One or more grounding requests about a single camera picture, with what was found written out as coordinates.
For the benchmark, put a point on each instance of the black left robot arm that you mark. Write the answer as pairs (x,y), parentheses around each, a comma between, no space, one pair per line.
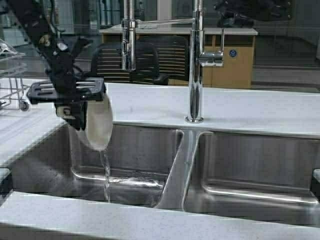
(31,18)

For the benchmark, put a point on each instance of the chrome pull-down sprayer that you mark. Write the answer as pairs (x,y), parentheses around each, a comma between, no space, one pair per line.
(128,43)

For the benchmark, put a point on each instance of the wire dish rack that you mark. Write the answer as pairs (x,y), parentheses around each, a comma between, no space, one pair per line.
(12,87)

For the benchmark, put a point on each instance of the stainless steel double sink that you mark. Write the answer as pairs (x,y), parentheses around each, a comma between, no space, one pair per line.
(237,175)

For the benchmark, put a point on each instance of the black office chair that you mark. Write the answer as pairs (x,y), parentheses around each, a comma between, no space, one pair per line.
(140,60)

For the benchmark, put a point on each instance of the dark robot base corner right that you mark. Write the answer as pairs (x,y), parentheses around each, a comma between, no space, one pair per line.
(315,183)

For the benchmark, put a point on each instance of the chrome kitchen faucet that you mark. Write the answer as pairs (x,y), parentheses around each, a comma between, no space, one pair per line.
(198,59)

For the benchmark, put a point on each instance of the wooden counter desk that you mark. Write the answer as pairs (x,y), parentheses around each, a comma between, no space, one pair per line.
(224,57)

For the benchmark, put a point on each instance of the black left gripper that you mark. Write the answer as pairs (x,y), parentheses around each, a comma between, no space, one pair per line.
(68,87)

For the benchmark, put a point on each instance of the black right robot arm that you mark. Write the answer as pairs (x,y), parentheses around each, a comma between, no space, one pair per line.
(244,13)

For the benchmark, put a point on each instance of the dark robot base corner left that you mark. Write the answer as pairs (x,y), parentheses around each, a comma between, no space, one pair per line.
(6,183)

